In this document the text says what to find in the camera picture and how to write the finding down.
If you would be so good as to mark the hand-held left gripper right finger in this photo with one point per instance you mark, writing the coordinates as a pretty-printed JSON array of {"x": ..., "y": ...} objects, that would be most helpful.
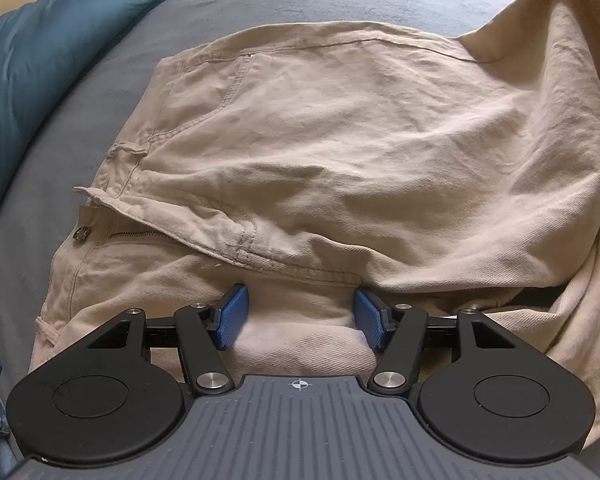
[{"x": 370, "y": 320}]

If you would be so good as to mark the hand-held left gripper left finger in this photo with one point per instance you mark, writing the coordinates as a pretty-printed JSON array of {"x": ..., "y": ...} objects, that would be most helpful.
[{"x": 232, "y": 317}]

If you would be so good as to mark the beige pants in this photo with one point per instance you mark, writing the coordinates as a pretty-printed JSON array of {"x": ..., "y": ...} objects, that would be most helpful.
[{"x": 355, "y": 160}]

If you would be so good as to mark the teal duvet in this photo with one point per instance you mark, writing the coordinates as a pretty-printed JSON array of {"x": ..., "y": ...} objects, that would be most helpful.
[{"x": 40, "y": 65}]

